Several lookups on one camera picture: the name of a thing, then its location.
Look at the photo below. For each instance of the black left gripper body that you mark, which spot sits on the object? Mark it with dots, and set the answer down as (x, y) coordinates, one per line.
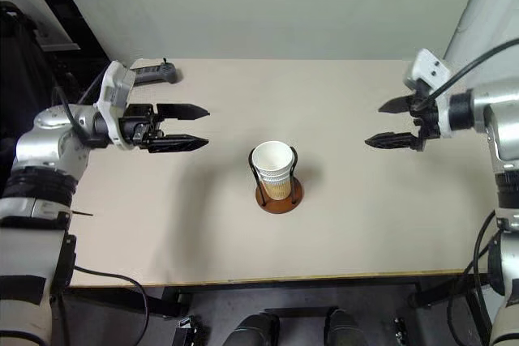
(135, 123)

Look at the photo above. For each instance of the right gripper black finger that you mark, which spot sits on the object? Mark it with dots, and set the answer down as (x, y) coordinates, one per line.
(399, 106)
(393, 141)

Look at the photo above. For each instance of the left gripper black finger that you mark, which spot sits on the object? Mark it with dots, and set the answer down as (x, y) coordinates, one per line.
(178, 143)
(182, 112)

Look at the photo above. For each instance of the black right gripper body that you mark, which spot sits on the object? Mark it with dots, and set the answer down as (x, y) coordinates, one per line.
(427, 119)

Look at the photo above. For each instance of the orange white ribbed paper cup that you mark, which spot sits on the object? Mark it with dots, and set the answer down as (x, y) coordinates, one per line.
(277, 191)
(271, 157)

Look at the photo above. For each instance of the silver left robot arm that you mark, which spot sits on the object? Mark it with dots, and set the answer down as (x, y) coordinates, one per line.
(36, 147)

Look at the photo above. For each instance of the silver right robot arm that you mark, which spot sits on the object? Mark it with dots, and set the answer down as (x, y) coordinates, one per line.
(496, 99)

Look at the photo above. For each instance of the grey handheld remote controller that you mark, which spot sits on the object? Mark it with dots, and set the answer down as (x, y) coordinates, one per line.
(156, 73)

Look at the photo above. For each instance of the dark rounded shape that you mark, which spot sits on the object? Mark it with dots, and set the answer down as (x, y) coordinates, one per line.
(346, 327)
(251, 330)

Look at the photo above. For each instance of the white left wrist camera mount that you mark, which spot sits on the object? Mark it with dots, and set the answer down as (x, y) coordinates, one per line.
(115, 86)

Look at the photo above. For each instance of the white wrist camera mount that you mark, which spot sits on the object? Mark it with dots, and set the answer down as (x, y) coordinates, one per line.
(425, 64)
(115, 86)

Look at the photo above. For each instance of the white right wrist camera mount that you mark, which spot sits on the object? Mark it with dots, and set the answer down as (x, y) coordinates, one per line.
(425, 64)

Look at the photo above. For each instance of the black table frame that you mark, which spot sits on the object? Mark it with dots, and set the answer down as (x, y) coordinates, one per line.
(304, 284)

